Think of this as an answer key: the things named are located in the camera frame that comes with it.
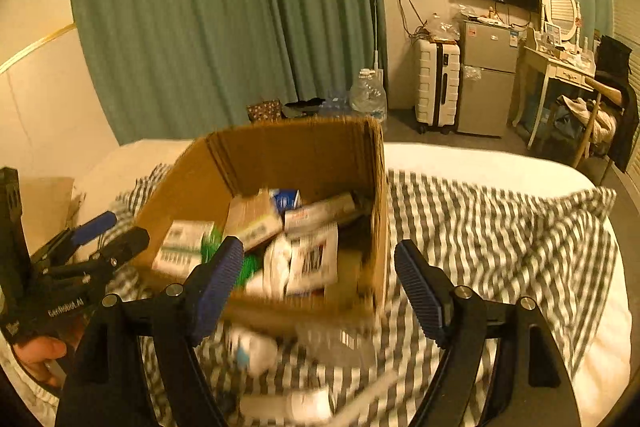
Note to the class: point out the pile of clothes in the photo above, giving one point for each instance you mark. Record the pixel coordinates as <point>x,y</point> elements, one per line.
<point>582,112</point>

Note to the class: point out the white box with barcode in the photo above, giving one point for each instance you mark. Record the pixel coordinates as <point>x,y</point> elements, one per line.
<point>312,259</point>

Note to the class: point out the grey white checkered blanket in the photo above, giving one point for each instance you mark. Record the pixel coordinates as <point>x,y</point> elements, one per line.
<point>500,247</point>

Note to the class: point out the brown small box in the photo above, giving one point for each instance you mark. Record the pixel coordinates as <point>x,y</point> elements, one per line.
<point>252,219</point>

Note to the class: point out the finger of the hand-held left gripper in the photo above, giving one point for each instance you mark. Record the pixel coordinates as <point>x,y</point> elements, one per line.
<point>92,229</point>
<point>122,244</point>

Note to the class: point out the white curtain wand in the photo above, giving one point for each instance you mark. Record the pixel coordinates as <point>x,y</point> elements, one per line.
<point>375,22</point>

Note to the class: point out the large clear water bottle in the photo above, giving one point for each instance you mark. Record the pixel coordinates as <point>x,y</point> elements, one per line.
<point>367,97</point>

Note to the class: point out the white vanity table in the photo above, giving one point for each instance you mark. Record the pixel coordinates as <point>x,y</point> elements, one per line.
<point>555,69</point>

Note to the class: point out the white blue tube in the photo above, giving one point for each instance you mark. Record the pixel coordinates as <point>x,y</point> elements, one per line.
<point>252,349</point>

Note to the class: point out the green packet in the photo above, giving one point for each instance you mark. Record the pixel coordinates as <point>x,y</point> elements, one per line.
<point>250,267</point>

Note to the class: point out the white bed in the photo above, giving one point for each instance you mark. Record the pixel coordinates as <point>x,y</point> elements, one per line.
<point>475,162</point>

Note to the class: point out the white green medicine box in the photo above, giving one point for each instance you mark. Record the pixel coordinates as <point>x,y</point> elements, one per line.
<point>180,247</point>

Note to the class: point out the white louvered wardrobe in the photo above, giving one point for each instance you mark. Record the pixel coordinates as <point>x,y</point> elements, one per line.
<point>627,7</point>

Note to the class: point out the silver mini fridge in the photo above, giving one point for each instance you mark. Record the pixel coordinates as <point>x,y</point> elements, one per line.
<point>487,97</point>

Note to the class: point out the black cloth item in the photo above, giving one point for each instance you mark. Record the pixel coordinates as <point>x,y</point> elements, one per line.
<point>302,107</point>

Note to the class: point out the white suitcase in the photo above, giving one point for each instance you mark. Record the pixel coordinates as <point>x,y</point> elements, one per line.
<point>430,82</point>

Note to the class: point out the clear plastic bag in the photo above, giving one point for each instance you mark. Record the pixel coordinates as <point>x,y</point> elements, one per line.
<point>440,27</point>

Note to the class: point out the floral fabric bag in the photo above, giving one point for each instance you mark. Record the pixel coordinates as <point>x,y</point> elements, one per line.
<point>265,111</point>

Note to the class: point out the clear plastic container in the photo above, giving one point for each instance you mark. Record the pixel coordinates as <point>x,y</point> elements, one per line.
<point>335,344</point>

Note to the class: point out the white oval mirror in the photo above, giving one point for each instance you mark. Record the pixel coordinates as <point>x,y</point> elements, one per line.
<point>560,7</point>

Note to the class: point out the small clear water bottle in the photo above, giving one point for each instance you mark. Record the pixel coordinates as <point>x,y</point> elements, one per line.
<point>336,103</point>

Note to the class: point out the blue white tissue pack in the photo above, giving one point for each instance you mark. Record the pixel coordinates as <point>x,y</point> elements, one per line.
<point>286,199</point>

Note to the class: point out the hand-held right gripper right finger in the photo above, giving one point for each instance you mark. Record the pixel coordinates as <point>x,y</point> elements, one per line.
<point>420,297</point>

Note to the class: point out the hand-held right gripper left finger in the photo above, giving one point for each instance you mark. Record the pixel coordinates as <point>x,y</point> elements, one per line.
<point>220,282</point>

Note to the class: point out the small photo frame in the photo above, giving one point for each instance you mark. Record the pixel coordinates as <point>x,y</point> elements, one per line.
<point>552,33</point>

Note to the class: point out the person's left hand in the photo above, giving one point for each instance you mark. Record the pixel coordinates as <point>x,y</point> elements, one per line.
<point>37,352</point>

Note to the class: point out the long white box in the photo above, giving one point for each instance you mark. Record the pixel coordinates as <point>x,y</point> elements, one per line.
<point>325,209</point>

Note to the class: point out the brown cardboard box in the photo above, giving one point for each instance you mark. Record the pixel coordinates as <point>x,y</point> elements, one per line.
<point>300,157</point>

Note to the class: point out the wooden chair with clothes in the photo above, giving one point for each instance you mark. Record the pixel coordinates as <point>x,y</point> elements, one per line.
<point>617,57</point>

